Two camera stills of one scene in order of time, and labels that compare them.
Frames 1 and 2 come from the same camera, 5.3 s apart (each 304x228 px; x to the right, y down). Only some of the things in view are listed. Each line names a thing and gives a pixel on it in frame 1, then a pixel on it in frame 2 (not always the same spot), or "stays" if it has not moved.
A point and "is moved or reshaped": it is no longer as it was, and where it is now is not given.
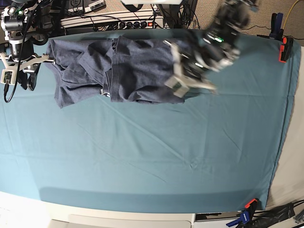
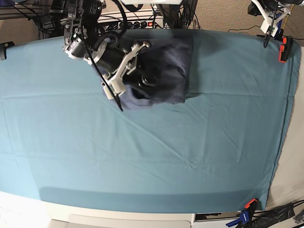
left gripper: [27, 68] -> [128, 72]
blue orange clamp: [247, 214] stays
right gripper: [192, 71] -> [271, 10]
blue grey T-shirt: [125, 69] is moved or reshaped
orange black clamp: [285, 49] stays
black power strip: [136, 24] stays
